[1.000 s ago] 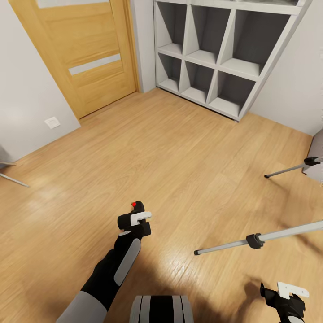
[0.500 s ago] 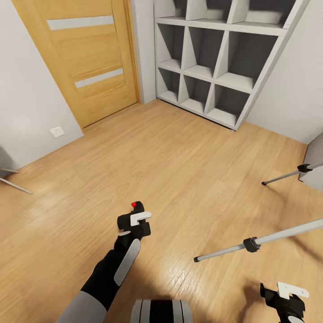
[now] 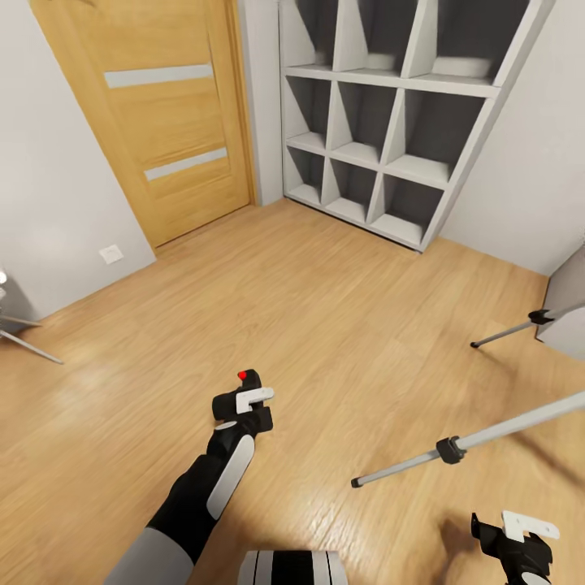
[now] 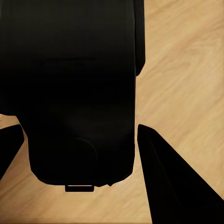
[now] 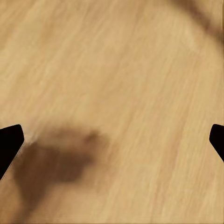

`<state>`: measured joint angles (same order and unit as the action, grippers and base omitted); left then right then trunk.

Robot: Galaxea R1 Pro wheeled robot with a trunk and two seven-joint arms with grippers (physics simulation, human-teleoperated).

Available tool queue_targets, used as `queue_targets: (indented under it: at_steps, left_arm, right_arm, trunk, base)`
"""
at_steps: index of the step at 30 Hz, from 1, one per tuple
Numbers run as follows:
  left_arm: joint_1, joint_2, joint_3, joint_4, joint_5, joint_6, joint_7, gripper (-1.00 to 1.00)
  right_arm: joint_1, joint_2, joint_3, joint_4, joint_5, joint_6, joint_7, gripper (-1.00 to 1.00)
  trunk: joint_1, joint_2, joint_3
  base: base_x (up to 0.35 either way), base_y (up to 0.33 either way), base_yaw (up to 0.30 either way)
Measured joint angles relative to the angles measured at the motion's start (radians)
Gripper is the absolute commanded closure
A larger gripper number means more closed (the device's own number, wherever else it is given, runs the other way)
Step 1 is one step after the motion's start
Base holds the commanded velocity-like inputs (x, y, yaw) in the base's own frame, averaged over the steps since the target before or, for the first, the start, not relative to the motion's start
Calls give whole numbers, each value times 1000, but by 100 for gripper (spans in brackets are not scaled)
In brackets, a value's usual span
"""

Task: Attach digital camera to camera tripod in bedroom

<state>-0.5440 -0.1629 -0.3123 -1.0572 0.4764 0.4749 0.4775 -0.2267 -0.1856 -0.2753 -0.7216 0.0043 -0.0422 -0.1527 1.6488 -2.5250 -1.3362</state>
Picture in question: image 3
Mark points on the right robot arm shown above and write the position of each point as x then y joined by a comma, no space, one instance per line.
525,560

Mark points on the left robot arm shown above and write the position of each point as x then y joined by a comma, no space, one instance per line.
167,550

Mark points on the digital camera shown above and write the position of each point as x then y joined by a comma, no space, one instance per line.
225,404

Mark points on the desk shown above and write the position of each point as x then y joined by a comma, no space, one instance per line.
566,333

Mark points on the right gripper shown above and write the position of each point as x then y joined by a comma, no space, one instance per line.
495,543

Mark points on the camera tripod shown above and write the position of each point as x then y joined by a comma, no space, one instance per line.
453,450

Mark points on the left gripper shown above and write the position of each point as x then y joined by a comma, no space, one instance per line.
261,419

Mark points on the door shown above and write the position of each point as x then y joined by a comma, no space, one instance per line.
162,85

